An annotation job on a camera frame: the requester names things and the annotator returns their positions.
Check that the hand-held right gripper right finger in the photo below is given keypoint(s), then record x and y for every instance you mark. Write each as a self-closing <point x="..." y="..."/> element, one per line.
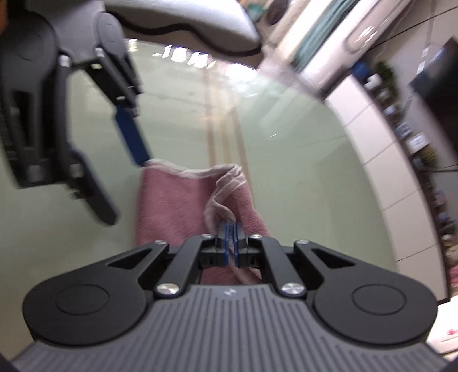
<point x="236" y="246"/>

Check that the pink towel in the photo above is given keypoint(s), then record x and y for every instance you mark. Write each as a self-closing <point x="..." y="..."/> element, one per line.
<point x="171" y="207"/>

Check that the black television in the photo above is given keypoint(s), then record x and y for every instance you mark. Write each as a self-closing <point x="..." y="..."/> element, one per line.
<point x="438" y="86"/>

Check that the teal curtain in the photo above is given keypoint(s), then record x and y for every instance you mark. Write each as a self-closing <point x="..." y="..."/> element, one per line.
<point x="322" y="28"/>

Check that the white television cabinet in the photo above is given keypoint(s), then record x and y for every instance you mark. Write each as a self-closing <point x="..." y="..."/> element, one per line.
<point x="390" y="171"/>

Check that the blue bucket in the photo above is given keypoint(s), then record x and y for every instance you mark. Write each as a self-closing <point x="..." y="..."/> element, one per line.
<point x="360" y="68"/>

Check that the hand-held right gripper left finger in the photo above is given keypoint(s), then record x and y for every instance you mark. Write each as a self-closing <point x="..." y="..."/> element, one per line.
<point x="226" y="246"/>

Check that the white standing air conditioner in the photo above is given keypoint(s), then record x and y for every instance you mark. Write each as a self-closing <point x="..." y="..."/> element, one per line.
<point x="357" y="43"/>

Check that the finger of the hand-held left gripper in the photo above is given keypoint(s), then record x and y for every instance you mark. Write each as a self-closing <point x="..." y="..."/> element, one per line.
<point x="134" y="139"/>
<point x="95" y="193"/>

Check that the washing machine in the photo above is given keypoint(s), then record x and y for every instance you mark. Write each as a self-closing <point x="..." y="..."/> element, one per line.
<point x="277" y="10"/>

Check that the potted plant in white pot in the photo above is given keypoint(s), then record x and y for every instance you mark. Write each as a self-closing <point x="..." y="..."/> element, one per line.
<point x="386" y="75"/>

